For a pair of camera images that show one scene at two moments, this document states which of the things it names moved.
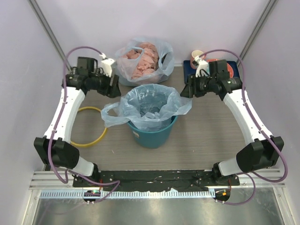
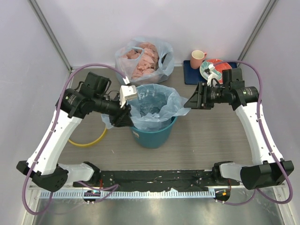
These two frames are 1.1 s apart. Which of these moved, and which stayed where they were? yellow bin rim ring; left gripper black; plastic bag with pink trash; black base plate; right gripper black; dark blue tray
Moved: left gripper black; right gripper black
Stayed: dark blue tray; yellow bin rim ring; black base plate; plastic bag with pink trash
